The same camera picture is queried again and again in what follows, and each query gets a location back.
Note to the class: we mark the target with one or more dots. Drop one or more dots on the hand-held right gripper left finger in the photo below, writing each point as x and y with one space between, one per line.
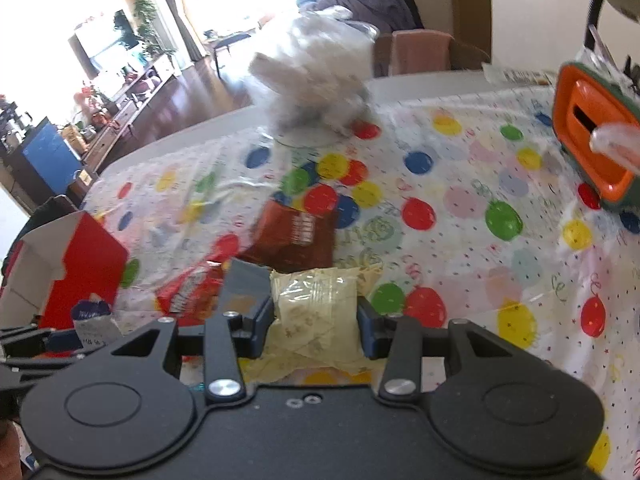
262 327

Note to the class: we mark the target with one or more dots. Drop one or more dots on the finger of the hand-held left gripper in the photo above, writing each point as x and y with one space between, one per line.
30 375
30 342

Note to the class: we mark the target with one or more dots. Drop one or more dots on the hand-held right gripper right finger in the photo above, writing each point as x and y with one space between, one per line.
366 334

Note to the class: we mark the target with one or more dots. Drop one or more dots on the pale yellow snack packet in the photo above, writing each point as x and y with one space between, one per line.
315 310

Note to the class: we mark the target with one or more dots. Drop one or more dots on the blue white snack packet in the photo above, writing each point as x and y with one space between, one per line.
95 322

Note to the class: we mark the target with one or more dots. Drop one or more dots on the red cardboard box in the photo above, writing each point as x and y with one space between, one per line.
87 265

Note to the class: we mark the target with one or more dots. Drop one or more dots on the red snack packet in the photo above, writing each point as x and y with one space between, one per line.
192 292

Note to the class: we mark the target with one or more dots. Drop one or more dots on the reddish brown snack packet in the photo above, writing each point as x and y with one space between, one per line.
295 235

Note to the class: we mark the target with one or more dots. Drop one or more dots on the dark cloth chair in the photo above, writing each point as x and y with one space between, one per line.
30 220

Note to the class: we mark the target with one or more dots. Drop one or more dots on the clear plastic wrapper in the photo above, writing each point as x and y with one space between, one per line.
225 195

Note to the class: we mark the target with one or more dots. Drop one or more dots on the blue cabinet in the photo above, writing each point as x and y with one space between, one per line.
45 155

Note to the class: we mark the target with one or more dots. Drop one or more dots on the wooden television cabinet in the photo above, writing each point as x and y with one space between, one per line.
130 105

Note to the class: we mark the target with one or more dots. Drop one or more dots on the clear container with white bags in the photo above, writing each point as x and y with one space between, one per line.
315 70

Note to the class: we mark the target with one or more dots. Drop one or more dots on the dark coffee table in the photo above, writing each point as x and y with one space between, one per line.
227 45

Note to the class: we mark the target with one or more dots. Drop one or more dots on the pink cloth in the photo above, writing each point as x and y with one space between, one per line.
420 52

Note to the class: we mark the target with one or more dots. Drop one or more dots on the orange green box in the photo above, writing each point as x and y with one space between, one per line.
585 135

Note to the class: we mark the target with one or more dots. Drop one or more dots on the white flat packet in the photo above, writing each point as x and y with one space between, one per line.
520 75

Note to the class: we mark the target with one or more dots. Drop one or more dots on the flat screen television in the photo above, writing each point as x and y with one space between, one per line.
107 40

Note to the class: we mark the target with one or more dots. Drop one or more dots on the green potted plant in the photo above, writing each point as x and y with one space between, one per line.
150 25

